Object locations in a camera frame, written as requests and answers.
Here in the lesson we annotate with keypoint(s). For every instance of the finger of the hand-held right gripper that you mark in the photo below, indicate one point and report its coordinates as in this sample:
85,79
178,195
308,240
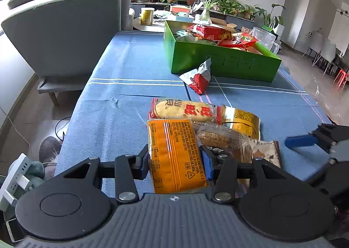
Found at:
321,173
298,141

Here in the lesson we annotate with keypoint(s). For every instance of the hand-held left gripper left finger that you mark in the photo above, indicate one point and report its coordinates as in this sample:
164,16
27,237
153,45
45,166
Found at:
142,163

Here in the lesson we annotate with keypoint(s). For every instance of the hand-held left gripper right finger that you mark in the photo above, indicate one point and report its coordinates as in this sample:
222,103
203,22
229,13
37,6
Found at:
207,164

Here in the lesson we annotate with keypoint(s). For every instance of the orange snack packet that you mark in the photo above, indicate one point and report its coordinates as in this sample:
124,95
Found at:
174,155

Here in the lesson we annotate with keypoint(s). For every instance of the green cardboard box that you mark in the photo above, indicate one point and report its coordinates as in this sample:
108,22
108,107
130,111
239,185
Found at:
218,62

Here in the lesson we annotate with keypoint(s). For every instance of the red cracker packet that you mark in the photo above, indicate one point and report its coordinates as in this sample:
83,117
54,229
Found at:
240,40

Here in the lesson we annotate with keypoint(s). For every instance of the green snack packet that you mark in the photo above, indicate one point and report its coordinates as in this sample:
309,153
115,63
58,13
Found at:
182,35

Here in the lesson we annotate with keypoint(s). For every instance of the red noodle snack packet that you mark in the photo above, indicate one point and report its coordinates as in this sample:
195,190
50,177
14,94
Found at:
207,32

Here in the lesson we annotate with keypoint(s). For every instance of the clear brown bar packet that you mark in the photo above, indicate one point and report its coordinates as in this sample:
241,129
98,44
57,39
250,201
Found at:
215,136

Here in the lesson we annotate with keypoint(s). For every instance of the brown snack packet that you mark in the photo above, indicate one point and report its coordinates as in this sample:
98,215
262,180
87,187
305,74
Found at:
259,152

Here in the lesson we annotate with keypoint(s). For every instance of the gold snack packet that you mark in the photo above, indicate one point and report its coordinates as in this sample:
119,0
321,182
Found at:
242,119

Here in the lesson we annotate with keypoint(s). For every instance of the rice cracker packet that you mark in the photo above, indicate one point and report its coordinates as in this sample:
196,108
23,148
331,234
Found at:
177,108

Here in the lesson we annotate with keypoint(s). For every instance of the red stool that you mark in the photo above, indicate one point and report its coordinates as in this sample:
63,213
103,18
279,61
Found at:
342,77

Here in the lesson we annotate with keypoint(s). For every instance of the small red snack packet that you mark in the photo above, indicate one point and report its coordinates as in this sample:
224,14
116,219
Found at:
199,81

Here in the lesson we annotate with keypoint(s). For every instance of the brown furry slipper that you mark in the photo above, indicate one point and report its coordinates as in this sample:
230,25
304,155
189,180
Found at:
49,149

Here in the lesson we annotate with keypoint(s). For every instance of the white dining chairs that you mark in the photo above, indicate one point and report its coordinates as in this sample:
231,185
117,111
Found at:
325,50

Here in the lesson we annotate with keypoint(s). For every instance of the clear plastic jug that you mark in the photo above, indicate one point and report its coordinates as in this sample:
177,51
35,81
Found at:
263,39

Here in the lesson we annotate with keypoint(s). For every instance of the leafy plant in white pot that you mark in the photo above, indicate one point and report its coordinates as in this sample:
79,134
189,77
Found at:
275,23

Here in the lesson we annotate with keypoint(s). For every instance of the white power strip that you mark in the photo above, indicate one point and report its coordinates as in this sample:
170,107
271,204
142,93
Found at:
13,179

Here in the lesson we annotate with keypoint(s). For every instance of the white side table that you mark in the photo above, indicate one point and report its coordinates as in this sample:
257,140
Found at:
152,27

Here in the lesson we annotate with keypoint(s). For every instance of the open cardboard box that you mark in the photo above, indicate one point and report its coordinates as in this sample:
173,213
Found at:
223,23

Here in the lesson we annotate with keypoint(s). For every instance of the yellow cup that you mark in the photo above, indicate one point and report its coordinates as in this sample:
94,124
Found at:
146,16

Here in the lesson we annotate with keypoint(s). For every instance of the teal tray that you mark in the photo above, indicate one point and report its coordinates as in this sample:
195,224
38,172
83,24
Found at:
182,16

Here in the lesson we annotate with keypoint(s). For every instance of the grey armchair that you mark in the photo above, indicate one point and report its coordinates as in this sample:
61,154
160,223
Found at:
65,32

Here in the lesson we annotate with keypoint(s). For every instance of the plant in glass vase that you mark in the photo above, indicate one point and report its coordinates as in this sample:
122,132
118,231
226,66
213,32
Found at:
207,9

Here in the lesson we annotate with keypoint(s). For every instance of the orange box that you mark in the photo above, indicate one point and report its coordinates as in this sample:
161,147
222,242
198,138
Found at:
180,8

